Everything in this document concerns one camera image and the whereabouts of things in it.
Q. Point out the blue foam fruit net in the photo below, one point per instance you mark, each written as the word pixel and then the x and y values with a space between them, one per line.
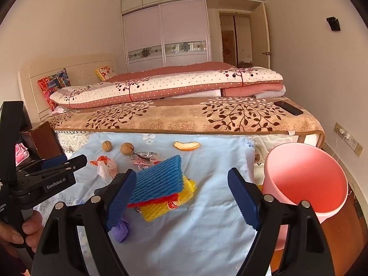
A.
pixel 161 181

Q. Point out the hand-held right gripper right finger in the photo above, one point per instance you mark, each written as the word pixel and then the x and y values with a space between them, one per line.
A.
pixel 244 201

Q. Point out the white bed frame panel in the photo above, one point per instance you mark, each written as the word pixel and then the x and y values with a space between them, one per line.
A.
pixel 313 141

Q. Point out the brown bedside table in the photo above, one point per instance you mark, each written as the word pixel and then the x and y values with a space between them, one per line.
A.
pixel 43 138

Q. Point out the pink cloth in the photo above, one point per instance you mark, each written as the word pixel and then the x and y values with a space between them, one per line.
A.
pixel 21 153

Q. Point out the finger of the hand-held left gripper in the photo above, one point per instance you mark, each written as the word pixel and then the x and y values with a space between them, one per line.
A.
pixel 74 162
pixel 54 161

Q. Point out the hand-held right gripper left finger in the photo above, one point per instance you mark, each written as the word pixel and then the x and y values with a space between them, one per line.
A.
pixel 120 198

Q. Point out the clear red-print candy wrapper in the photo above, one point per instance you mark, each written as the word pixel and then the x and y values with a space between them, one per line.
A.
pixel 143 158

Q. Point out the purple wrapper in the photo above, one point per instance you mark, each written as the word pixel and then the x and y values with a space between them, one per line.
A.
pixel 120 233

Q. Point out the black smartphone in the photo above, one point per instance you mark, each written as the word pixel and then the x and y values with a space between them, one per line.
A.
pixel 288 108

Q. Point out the large walnut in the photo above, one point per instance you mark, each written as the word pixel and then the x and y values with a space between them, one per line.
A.
pixel 127 149

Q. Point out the person's left hand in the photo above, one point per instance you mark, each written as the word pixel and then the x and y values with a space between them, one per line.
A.
pixel 33 225

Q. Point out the orange peel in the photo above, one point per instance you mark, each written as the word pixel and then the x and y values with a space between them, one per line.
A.
pixel 187 146

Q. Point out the white wall socket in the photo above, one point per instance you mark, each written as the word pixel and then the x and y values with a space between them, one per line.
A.
pixel 353 143

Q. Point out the yellow floral pillow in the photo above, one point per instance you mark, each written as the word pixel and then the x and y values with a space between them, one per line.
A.
pixel 105 72

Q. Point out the brass wall socket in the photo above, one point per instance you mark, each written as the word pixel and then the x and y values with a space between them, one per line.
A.
pixel 360 150
pixel 337 126

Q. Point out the orange and white plastic bag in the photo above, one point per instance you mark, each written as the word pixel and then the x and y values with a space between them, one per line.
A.
pixel 106 166

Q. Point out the brown leaf-print blanket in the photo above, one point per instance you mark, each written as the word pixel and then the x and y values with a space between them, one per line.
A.
pixel 172 118

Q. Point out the cream bed headboard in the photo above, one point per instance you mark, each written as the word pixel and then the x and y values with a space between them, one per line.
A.
pixel 83 72

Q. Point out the yellow foam fruit net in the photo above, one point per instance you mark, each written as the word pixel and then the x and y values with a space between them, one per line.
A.
pixel 155 212

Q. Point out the black wall bracket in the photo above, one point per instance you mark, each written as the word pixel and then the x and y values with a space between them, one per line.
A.
pixel 333 23

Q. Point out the white sliding-door wardrobe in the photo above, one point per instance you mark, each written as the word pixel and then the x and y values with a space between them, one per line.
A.
pixel 143 34

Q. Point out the pink plastic bin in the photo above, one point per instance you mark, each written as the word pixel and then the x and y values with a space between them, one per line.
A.
pixel 302 178

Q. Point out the small walnut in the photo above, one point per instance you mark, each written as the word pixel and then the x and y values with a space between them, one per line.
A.
pixel 107 146

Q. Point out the colourful patchwork pillow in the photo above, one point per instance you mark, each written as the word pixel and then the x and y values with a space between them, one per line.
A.
pixel 54 83

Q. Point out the cream door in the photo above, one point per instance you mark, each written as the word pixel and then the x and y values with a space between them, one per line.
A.
pixel 260 34

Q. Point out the light blue floral cloth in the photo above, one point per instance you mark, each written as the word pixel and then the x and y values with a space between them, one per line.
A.
pixel 201 178

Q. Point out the folded pink polka-dot quilt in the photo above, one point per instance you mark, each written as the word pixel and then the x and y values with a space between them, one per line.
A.
pixel 172 86

